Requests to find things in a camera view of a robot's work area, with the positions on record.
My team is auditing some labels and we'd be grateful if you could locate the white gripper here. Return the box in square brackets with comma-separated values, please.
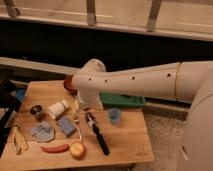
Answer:
[72, 91, 99, 114]

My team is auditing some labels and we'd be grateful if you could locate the yellow red apple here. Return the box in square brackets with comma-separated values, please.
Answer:
[70, 141, 86, 160]

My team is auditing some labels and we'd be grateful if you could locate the white cylindrical bottle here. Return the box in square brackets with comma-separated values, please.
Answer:
[48, 100, 69, 119]

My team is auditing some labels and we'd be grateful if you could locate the small metal cup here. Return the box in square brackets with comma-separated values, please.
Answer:
[30, 105, 44, 119]

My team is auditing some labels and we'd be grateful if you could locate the green plastic tray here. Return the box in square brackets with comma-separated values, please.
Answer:
[100, 93, 145, 108]

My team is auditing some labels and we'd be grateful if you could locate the blue crumpled cloth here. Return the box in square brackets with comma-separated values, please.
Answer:
[31, 121, 55, 143]

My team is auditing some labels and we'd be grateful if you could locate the yellow banana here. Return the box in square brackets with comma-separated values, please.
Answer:
[12, 126, 28, 155]

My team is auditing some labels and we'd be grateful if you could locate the blue sponge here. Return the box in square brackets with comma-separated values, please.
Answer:
[57, 116, 76, 137]

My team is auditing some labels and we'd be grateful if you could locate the red sausage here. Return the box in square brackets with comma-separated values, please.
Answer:
[40, 144, 69, 153]

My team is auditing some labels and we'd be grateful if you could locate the blue plastic cup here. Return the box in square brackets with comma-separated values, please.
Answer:
[108, 108, 121, 124]

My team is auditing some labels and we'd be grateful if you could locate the silver fork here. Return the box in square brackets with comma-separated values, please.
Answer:
[74, 116, 83, 143]

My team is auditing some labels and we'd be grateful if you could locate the red bowl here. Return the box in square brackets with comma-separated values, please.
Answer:
[63, 76, 77, 94]

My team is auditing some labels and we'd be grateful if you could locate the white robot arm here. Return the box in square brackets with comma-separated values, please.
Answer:
[71, 59, 213, 171]

